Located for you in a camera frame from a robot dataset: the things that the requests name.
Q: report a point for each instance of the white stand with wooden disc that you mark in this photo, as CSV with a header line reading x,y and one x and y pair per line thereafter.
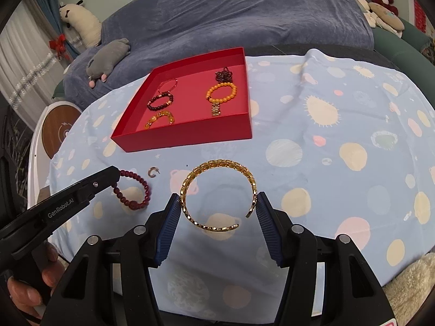
x,y
57,125

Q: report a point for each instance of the beige plush toy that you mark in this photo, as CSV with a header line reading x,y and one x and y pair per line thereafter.
x,y
384,17

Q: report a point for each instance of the white sheer curtain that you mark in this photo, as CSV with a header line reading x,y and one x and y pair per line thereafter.
x,y
23,57

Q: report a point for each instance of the blue blanket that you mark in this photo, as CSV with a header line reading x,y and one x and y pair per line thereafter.
x,y
221,13

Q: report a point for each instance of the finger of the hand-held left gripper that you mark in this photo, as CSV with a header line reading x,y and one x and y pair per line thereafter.
x,y
105,176

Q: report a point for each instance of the grey plush toy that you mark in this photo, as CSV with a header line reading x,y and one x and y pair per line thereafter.
x,y
108,54

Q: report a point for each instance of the small gold pendant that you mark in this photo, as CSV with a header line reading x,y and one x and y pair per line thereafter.
x,y
216,109

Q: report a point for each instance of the red bow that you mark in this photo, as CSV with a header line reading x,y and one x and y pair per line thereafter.
x,y
57,44

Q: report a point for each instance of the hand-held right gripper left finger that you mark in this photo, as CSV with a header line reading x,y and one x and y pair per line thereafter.
x,y
168,231

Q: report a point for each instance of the white long plush toy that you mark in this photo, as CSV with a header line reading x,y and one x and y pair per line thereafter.
x,y
83,20

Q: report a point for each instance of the red cardboard box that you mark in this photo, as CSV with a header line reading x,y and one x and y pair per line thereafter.
x,y
190,135

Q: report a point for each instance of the small silver hoop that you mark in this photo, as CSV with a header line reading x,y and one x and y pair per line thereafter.
x,y
150,173

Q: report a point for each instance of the white fluffy cushion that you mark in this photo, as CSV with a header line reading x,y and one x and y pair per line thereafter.
x,y
414,285

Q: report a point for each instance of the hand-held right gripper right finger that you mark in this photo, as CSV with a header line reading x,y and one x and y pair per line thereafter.
x,y
270,231

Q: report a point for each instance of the person's left hand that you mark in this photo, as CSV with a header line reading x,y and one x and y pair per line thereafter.
x,y
56,271

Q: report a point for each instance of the red wall hanging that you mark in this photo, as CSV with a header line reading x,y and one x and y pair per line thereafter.
x,y
420,17

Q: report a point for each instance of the green sofa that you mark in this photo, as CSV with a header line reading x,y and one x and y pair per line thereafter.
x,y
397,47

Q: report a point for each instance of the light blue patterned tablecloth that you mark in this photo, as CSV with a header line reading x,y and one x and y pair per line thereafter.
x,y
340,183

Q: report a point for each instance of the thin gold bangle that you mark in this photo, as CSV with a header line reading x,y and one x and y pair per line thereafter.
x,y
169,80

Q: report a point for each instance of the silver tinsel garland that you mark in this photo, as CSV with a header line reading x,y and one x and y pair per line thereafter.
x,y
30,78

